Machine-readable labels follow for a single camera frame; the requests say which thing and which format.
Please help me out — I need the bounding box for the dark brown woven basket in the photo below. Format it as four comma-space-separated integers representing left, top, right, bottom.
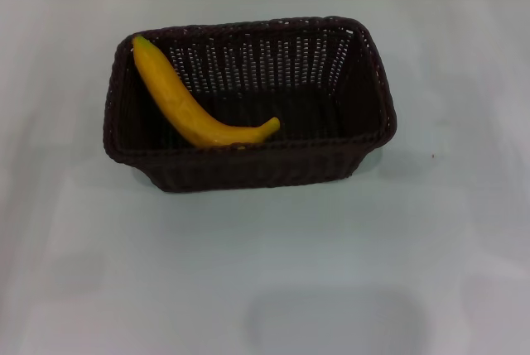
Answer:
102, 15, 398, 195

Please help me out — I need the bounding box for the yellow banana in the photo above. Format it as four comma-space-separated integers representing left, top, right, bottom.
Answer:
131, 35, 282, 150

